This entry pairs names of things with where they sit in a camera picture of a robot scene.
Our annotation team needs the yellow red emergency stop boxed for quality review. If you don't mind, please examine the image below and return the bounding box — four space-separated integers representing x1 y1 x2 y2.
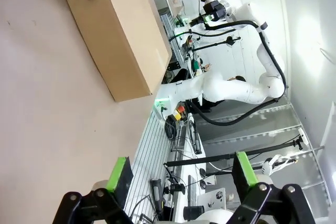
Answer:
172 104 186 122

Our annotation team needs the long black stand pole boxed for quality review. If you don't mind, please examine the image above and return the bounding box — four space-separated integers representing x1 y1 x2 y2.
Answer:
164 145 326 168

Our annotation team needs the black coiled cable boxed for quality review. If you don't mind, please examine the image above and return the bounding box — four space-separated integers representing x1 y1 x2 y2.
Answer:
164 116 180 141

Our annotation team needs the brown cardboard box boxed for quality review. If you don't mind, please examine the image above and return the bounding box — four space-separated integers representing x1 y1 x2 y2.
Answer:
57 0 173 103

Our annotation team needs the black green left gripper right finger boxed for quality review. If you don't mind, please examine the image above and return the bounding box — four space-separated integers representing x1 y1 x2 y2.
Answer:
227 151 317 224

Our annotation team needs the white computer desk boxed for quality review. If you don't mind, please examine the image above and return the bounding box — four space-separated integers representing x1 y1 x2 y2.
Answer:
167 112 211 224

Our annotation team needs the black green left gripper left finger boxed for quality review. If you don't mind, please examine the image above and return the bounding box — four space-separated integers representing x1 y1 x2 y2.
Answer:
52 156 135 224

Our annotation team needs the black white cable bundle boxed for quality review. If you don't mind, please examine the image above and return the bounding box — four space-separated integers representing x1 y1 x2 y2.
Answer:
186 113 203 155

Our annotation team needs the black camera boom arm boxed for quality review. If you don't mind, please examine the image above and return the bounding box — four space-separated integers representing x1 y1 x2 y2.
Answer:
187 36 242 51

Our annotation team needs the silver laptop with stickers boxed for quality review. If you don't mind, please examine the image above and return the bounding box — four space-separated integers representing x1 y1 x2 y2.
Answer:
196 187 227 209

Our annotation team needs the white camera on pole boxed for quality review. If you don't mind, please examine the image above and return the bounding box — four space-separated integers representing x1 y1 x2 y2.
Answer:
298 127 310 145

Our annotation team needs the black handheld device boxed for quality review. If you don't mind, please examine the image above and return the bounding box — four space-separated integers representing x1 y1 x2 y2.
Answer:
150 178 165 214

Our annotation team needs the white handheld gripper device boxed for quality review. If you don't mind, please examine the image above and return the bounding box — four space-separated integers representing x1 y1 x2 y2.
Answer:
261 154 300 176

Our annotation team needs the grey aluminium profile frame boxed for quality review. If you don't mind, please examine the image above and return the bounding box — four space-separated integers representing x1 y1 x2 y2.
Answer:
123 108 182 220
160 14 182 70

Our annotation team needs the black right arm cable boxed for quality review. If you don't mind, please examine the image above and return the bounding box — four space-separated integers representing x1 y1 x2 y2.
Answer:
167 19 288 128

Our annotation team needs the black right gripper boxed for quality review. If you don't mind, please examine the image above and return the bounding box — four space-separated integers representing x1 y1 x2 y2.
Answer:
188 0 228 28

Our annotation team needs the black keyboard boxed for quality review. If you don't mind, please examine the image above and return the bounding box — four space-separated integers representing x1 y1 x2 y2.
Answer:
187 175 198 207

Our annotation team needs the black cup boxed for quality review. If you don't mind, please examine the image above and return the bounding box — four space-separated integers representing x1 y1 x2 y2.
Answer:
183 205 205 216

